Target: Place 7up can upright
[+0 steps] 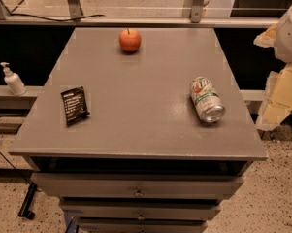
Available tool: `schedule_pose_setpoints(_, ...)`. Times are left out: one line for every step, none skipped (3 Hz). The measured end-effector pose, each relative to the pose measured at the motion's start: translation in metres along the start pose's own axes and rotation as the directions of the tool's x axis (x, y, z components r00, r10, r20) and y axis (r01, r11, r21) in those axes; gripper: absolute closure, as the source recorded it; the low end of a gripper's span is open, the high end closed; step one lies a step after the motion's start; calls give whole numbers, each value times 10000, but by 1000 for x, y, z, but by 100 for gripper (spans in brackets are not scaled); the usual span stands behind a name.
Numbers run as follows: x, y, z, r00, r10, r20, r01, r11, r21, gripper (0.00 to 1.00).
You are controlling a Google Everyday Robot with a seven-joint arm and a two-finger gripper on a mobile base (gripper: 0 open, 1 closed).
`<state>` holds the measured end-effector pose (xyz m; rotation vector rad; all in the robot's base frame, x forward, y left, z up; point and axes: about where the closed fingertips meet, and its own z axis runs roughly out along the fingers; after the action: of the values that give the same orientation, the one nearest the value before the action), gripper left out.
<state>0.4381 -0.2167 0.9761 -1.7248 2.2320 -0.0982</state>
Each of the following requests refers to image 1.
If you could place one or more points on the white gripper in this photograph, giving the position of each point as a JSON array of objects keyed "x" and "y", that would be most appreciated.
[{"x": 289, "y": 38}]

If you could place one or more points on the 7up soda can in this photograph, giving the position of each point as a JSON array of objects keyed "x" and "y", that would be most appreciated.
[{"x": 207, "y": 102}]

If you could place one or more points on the red apple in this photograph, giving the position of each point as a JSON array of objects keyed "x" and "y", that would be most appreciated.
[{"x": 129, "y": 40}]

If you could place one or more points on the grey drawer cabinet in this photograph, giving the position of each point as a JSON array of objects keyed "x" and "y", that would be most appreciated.
[{"x": 142, "y": 161}]

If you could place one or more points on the black snack packet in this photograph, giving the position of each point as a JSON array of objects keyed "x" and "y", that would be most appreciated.
[{"x": 75, "y": 106}]

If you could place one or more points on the white pump bottle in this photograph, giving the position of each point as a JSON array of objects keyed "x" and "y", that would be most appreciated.
[{"x": 13, "y": 80}]

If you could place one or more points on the black clamp on floor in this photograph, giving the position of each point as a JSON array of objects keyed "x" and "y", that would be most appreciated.
[{"x": 25, "y": 211}]

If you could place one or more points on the metal railing frame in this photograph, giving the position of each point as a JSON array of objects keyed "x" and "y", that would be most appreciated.
[{"x": 186, "y": 13}]

